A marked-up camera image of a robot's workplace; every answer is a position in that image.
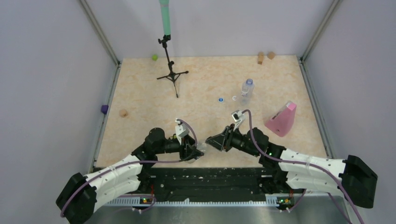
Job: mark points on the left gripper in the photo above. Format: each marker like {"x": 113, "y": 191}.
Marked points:
{"x": 190, "y": 150}

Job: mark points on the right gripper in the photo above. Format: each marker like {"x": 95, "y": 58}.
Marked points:
{"x": 225, "y": 138}

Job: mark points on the small clear bottle black cap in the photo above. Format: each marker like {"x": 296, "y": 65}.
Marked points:
{"x": 203, "y": 149}

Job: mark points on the clear plastic bottle white cap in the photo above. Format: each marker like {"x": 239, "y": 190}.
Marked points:
{"x": 246, "y": 91}

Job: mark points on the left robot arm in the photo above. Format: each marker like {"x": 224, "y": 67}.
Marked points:
{"x": 83, "y": 195}

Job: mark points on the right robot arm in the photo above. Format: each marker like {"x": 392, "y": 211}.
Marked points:
{"x": 289, "y": 170}

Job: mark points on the black tripod stand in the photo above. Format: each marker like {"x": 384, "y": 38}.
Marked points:
{"x": 172, "y": 76}

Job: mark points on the wooden cube with cross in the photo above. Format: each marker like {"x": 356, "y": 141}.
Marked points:
{"x": 123, "y": 113}

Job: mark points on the tall wooden block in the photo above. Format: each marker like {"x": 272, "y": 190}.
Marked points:
{"x": 260, "y": 58}

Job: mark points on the small wooden cube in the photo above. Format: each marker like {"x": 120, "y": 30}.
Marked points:
{"x": 271, "y": 55}

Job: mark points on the purple block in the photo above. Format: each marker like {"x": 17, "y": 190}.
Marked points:
{"x": 104, "y": 109}

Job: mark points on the green foam microphone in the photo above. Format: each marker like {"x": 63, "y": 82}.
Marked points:
{"x": 165, "y": 13}

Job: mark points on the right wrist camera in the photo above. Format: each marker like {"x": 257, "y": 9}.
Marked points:
{"x": 238, "y": 117}

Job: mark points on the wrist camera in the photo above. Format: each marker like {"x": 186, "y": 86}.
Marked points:
{"x": 181, "y": 130}
{"x": 238, "y": 117}

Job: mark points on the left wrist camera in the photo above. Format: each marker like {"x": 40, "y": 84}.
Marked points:
{"x": 181, "y": 130}

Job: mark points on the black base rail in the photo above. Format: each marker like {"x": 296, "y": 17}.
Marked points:
{"x": 209, "y": 185}

